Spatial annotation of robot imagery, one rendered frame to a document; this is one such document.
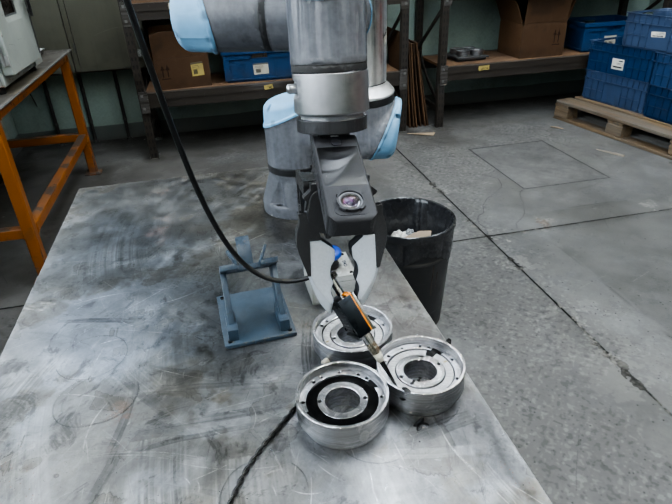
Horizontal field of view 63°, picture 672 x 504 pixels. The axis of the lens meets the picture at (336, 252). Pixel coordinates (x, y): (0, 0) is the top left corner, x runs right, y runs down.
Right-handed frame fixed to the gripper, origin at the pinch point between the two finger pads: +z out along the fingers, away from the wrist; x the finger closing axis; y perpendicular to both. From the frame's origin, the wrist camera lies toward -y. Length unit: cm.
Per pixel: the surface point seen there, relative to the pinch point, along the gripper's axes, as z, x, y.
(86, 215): 5, 41, 65
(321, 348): 9.1, 2.1, 6.0
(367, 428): 11.1, -0.2, -7.8
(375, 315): 8.5, -6.5, 11.3
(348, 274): 5.9, -4.8, 20.1
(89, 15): -48, 91, 372
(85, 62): -19, 100, 376
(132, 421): 13.2, 25.4, 3.1
